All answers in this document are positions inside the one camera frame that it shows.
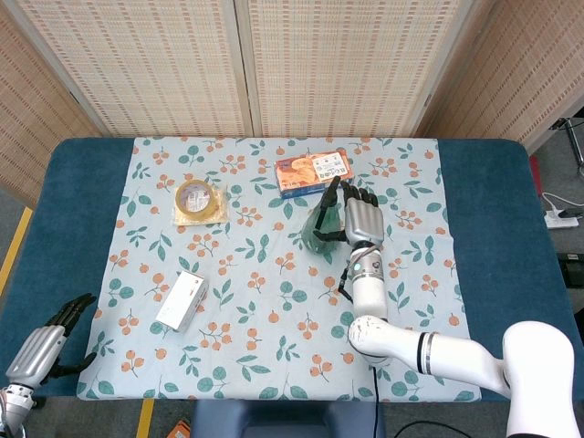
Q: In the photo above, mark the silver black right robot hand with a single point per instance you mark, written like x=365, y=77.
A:
x=365, y=219

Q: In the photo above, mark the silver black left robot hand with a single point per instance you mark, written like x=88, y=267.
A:
x=36, y=351

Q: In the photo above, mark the green spray bottle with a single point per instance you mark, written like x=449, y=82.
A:
x=330, y=219

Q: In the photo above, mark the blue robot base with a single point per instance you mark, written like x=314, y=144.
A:
x=287, y=417

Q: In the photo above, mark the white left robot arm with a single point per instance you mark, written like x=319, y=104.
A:
x=13, y=408

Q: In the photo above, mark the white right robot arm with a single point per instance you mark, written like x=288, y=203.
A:
x=447, y=351

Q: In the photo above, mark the floral tablecloth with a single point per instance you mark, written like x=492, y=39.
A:
x=264, y=328

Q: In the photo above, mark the orange and blue carton box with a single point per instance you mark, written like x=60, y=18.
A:
x=301, y=175

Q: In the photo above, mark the teal table cover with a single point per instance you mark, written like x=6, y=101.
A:
x=497, y=205

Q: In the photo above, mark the clear packet of yellow grains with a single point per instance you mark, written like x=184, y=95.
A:
x=221, y=207

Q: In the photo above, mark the white carton box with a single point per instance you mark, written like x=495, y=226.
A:
x=180, y=303

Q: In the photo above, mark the orange object on floor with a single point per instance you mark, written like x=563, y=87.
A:
x=180, y=430

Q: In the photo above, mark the clear packing tape roll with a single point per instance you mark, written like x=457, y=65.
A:
x=196, y=197

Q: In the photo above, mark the white power strip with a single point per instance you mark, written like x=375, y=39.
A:
x=561, y=221

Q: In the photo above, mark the black device on floor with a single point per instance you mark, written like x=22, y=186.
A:
x=574, y=269

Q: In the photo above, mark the metal stand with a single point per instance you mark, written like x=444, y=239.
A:
x=572, y=137

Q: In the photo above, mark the bamboo folding screen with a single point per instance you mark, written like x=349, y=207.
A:
x=159, y=68

